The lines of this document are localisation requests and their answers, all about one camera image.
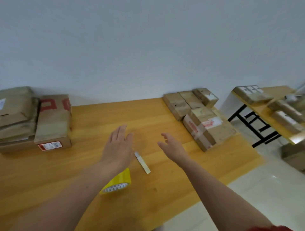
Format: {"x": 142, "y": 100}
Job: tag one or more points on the person's right hand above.
{"x": 174, "y": 149}

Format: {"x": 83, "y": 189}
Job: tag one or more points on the person's left hand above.
{"x": 118, "y": 152}

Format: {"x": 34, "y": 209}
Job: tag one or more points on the person's right thumb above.
{"x": 162, "y": 144}

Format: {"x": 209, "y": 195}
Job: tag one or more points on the person's left thumb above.
{"x": 130, "y": 140}

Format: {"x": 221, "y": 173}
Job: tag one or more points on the person's right forearm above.
{"x": 221, "y": 200}

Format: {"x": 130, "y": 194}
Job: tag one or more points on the person's left forearm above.
{"x": 69, "y": 202}

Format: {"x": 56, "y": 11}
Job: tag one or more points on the white utility knife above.
{"x": 142, "y": 163}

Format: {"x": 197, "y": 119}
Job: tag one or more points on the long plain cardboard box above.
{"x": 175, "y": 106}

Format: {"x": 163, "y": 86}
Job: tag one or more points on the yellow packing tape roll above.
{"x": 118, "y": 182}

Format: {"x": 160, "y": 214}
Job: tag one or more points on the large taped cardboard box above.
{"x": 209, "y": 128}

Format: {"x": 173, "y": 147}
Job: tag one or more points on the small plain cardboard box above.
{"x": 190, "y": 99}

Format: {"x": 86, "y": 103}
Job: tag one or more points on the small white-labelled cardboard box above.
{"x": 205, "y": 96}

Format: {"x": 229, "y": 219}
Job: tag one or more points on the cardboard box with red print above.
{"x": 54, "y": 121}

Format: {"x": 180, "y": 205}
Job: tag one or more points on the wooden table with black legs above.
{"x": 264, "y": 111}

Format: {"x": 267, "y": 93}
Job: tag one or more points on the stack of flattened cardboard boxes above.
{"x": 15, "y": 119}

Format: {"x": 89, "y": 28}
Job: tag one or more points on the brown cardboard parcel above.
{"x": 287, "y": 107}
{"x": 286, "y": 121}

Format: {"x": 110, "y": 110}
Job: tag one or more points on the cardboard box on floor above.
{"x": 294, "y": 156}

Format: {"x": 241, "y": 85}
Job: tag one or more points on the small white object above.
{"x": 291, "y": 96}

